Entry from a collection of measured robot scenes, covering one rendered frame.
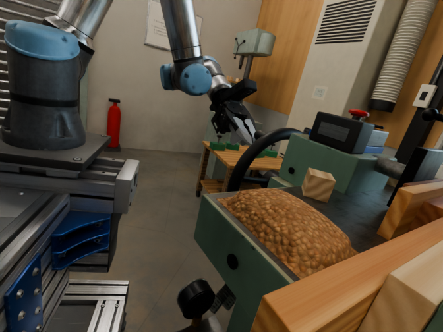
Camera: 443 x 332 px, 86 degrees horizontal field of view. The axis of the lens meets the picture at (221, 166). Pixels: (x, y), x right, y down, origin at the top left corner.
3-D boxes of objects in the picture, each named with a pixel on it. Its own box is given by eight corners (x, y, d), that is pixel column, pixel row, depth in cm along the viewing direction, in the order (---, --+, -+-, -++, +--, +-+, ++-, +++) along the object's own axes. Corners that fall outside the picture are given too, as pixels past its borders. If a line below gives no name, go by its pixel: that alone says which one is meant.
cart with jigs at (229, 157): (250, 194, 251) (266, 136, 231) (283, 226, 203) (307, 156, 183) (191, 194, 222) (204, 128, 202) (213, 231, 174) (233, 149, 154)
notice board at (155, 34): (196, 58, 299) (203, 17, 284) (196, 58, 298) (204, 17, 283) (144, 43, 269) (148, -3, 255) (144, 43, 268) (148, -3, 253)
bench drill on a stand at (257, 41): (230, 165, 328) (260, 41, 278) (252, 185, 276) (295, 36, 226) (197, 163, 307) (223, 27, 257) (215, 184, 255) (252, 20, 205)
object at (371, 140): (333, 138, 51) (343, 112, 50) (387, 155, 43) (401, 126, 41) (294, 134, 44) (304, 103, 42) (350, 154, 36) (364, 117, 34)
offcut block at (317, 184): (327, 203, 32) (336, 181, 31) (302, 195, 32) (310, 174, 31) (323, 193, 35) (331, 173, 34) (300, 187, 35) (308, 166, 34)
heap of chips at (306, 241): (271, 193, 31) (277, 173, 30) (367, 259, 21) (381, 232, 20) (215, 199, 26) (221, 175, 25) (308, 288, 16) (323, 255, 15)
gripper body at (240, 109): (237, 137, 71) (223, 109, 77) (253, 116, 65) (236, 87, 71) (216, 135, 66) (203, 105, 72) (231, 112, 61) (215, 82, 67)
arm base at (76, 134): (-19, 142, 45) (-25, 88, 42) (27, 126, 59) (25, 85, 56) (70, 154, 48) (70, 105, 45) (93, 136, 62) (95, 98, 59)
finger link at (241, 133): (242, 157, 63) (230, 132, 67) (255, 142, 59) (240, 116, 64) (233, 157, 61) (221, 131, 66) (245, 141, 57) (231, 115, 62)
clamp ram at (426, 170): (372, 184, 44) (394, 137, 41) (419, 204, 38) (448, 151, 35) (347, 187, 39) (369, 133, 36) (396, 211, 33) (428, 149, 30)
